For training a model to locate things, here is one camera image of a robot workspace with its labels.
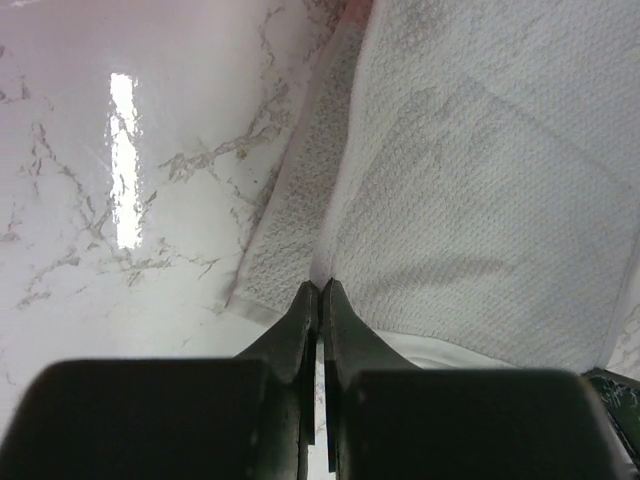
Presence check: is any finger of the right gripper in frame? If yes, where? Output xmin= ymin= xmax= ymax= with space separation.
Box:
xmin=585 ymin=369 xmax=639 ymax=440

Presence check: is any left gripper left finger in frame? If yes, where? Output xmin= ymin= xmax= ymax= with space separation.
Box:
xmin=236 ymin=281 xmax=319 ymax=479

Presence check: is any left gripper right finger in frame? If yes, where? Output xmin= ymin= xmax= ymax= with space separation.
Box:
xmin=320 ymin=279 xmax=418 ymax=479

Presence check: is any grey towel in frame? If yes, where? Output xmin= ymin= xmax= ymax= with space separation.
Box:
xmin=228 ymin=1 xmax=639 ymax=373

